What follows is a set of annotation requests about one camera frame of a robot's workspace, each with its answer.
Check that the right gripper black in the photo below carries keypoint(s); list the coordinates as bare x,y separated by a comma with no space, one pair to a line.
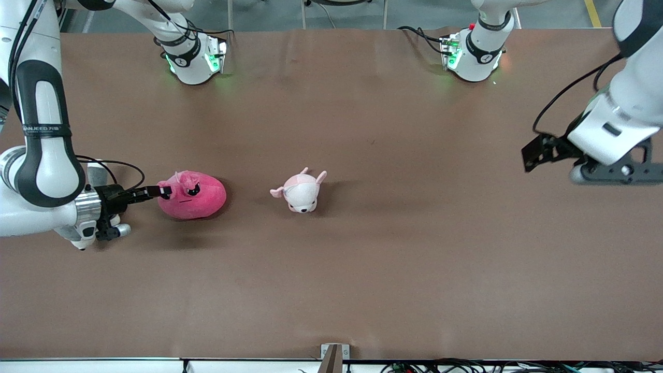
111,199

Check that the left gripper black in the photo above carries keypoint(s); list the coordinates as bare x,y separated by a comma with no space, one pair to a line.
555,147

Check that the large pink round plush toy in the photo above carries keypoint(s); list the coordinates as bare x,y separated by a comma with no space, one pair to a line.
202,202

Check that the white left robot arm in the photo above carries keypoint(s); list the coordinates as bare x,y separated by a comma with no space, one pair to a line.
637,77

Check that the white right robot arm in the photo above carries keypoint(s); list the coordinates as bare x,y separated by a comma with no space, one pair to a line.
46,155

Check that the small pale pink pig plush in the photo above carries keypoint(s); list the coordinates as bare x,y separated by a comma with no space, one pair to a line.
300,194

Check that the white table edge rail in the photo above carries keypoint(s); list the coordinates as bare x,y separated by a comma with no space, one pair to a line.
103,366

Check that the metal table edge bracket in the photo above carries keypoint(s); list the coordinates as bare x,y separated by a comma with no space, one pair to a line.
334,357

